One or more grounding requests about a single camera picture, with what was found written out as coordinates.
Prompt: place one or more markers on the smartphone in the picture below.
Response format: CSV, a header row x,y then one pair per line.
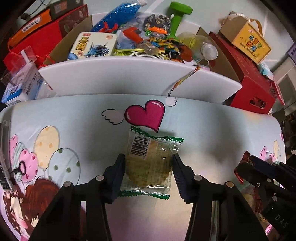
x,y
5,162

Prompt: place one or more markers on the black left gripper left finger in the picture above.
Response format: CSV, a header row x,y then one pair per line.
x,y
61,219

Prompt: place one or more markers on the red snack pack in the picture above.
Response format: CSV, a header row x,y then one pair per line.
x,y
244,169

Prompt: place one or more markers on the green dumbbell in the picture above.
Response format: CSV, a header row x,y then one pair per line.
x,y
178,10

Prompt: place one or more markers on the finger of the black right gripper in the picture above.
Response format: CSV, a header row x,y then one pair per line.
x,y
280,174

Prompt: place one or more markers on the red flat box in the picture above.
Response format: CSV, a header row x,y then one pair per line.
x,y
65,16

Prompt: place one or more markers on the white card game box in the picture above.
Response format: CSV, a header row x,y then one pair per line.
x,y
92,44

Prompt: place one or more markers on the blue bead bottle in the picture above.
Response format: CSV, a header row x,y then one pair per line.
x,y
118,16

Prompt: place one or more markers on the cartoon printed tablecloth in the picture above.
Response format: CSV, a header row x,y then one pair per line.
x,y
94,127

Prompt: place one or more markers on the blue white carton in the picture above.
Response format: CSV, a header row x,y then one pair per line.
x,y
24,86

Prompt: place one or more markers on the orange flat box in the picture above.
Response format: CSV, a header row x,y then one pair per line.
x,y
38,21

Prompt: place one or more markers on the yellow handled gift box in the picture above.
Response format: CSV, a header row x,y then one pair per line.
x,y
245,34

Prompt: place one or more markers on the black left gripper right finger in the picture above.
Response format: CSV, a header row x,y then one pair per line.
x,y
236,220

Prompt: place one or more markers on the green edged cookie pack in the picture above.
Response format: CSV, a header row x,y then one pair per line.
x,y
148,164

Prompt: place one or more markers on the clear plastic box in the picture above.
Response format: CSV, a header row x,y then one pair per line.
x,y
25,59

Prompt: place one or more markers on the clear plastic bottle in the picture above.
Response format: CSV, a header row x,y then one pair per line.
x,y
201,46

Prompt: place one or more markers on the dark red gift box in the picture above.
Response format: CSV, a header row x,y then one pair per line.
x,y
255,94

